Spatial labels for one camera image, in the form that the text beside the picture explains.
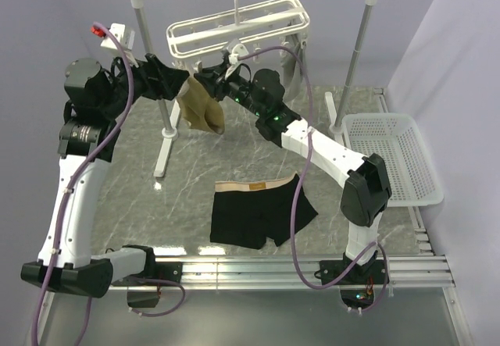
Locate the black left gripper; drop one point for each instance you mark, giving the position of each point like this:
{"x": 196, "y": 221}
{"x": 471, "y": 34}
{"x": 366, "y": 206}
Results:
{"x": 160, "y": 80}

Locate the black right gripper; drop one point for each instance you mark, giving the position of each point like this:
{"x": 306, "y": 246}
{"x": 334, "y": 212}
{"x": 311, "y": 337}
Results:
{"x": 216, "y": 82}

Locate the khaki underwear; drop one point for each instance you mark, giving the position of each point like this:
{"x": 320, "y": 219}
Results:
{"x": 198, "y": 110}

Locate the white clip hanger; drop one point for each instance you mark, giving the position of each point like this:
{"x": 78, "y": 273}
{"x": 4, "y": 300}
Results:
{"x": 271, "y": 21}

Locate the black underwear beige waistband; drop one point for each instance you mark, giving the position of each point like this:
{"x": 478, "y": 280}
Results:
{"x": 246, "y": 214}

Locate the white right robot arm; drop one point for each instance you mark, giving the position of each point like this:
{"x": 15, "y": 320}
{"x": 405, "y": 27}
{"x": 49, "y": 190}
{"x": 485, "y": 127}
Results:
{"x": 363, "y": 179}

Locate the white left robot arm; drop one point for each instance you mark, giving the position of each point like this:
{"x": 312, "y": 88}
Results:
{"x": 93, "y": 116}

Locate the grey hanging underwear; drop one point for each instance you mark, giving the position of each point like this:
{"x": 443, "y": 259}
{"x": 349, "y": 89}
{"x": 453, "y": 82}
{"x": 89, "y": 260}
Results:
{"x": 292, "y": 72}

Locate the white plastic basket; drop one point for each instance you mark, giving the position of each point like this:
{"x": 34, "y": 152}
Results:
{"x": 396, "y": 138}

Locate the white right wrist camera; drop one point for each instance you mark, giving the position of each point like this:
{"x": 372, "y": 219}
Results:
{"x": 233, "y": 52}

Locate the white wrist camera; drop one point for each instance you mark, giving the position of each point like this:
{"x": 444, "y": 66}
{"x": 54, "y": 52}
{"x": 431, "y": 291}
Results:
{"x": 125, "y": 35}
{"x": 233, "y": 52}

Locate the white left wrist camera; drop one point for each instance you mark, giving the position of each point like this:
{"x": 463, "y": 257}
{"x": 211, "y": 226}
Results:
{"x": 125, "y": 35}

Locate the aluminium mounting rail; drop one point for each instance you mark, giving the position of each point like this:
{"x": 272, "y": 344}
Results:
{"x": 278, "y": 272}

